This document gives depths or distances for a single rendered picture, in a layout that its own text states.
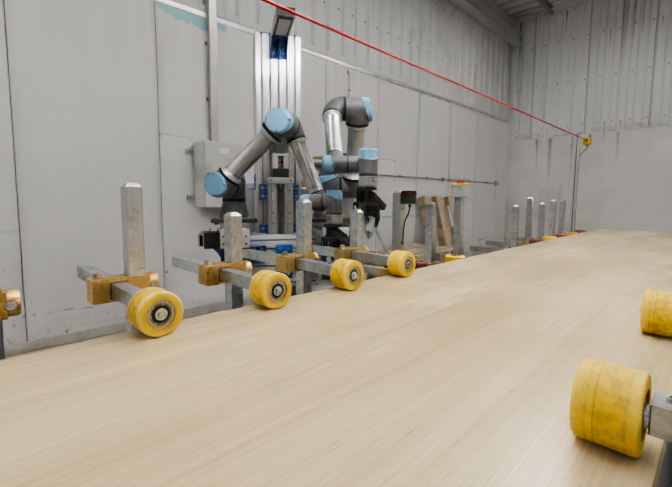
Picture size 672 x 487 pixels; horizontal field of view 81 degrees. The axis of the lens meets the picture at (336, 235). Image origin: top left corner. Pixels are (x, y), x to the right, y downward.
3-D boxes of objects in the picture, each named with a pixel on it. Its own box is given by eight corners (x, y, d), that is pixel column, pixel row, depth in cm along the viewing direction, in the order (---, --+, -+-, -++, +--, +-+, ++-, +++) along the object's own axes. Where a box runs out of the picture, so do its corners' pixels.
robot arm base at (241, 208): (219, 217, 208) (219, 198, 207) (248, 216, 212) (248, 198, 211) (218, 218, 194) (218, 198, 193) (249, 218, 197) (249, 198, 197)
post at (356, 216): (348, 339, 144) (350, 209, 140) (355, 337, 147) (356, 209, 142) (356, 342, 142) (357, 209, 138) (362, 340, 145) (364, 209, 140)
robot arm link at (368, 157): (376, 150, 163) (380, 147, 155) (375, 176, 164) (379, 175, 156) (357, 149, 162) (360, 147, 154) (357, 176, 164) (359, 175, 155)
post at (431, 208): (423, 307, 180) (426, 202, 175) (427, 305, 182) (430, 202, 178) (429, 308, 177) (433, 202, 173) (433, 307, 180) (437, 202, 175)
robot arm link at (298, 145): (280, 122, 198) (315, 213, 199) (272, 118, 187) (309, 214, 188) (301, 113, 195) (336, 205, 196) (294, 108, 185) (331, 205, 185)
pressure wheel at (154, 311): (179, 309, 76) (142, 339, 71) (156, 277, 72) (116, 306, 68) (193, 316, 72) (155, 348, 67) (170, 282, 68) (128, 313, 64)
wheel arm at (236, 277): (170, 266, 121) (170, 254, 121) (182, 265, 124) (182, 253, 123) (265, 295, 86) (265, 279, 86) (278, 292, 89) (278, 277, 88)
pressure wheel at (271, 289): (258, 263, 88) (282, 277, 93) (242, 296, 86) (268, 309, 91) (274, 267, 84) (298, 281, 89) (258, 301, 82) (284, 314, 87)
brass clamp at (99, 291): (86, 300, 84) (85, 277, 84) (151, 290, 94) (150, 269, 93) (94, 306, 80) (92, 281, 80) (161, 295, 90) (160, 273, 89)
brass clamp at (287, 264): (275, 271, 120) (274, 254, 119) (308, 265, 129) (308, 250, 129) (287, 273, 115) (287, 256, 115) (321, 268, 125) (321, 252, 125)
